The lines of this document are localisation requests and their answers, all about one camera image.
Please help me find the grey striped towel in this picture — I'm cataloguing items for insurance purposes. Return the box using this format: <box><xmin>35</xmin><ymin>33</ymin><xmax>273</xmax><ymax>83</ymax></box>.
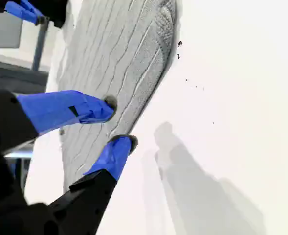
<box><xmin>55</xmin><ymin>0</ymin><xmax>183</xmax><ymax>194</ymax></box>

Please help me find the grey board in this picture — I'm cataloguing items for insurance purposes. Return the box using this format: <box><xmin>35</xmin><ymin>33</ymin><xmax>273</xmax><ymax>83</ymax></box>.
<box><xmin>0</xmin><ymin>12</ymin><xmax>23</xmax><ymax>48</ymax></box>

